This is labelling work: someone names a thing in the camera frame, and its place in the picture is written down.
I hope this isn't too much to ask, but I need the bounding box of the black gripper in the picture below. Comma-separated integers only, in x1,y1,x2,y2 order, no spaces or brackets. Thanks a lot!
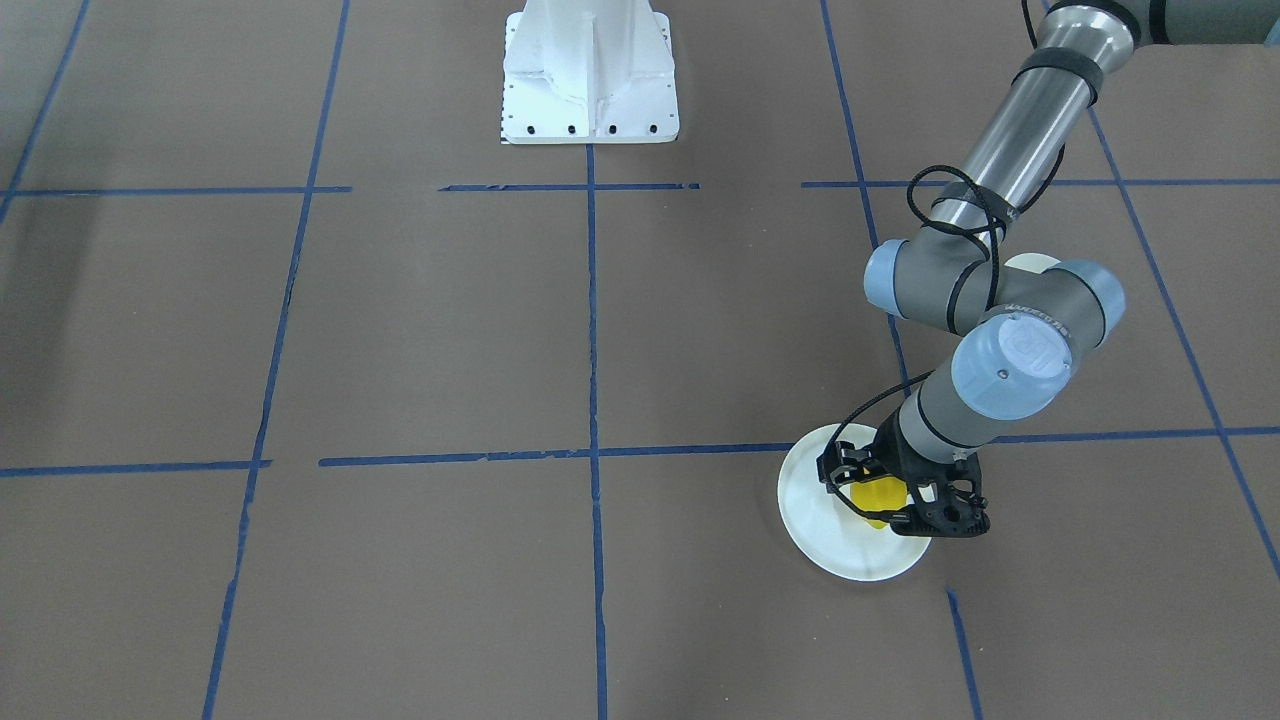
815,413,951,537

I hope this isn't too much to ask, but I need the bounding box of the yellow lemon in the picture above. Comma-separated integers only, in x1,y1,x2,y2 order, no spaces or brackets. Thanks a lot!
849,477,910,512

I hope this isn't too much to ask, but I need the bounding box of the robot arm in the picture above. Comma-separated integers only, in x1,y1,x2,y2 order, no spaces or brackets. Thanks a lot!
815,1,1277,538

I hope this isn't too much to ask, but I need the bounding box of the white plate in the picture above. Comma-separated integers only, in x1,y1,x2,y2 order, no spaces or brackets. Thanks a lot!
777,424,931,582

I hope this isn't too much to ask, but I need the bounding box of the white bowl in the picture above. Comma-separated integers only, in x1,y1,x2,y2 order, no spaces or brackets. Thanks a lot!
1004,252,1061,274

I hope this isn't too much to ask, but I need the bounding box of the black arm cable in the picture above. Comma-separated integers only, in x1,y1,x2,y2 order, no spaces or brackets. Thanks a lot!
835,165,1046,471

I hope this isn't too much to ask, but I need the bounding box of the white pedestal column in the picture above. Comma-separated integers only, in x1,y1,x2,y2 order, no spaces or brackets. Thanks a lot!
500,1,681,145

